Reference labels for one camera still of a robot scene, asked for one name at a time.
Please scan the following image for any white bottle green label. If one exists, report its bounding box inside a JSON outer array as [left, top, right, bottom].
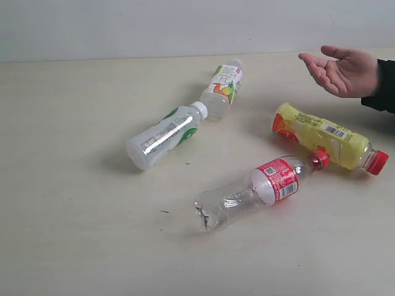
[[126, 101, 207, 171]]

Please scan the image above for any yellow juice bottle red cap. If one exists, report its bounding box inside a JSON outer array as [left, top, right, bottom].
[[272, 103, 389, 175]]

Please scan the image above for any white tea bottle orange label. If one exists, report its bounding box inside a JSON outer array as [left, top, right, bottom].
[[199, 58, 244, 121]]

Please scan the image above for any clear bottle red label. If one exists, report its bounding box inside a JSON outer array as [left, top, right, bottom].
[[194, 150, 330, 231]]

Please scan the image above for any person's open bare hand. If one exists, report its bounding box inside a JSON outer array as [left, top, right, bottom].
[[298, 45, 380, 98]]

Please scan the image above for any black sleeved forearm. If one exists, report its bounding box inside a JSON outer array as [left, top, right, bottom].
[[360, 59, 395, 113]]

